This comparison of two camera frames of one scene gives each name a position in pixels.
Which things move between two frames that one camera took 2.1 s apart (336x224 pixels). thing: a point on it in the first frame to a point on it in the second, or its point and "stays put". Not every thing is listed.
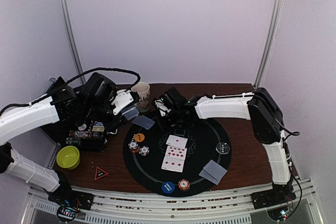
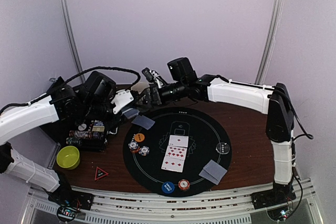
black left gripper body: (95, 111) stays put
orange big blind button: (139, 137) stays put
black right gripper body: (168, 116) to (155, 95)
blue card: (213, 172) stays put
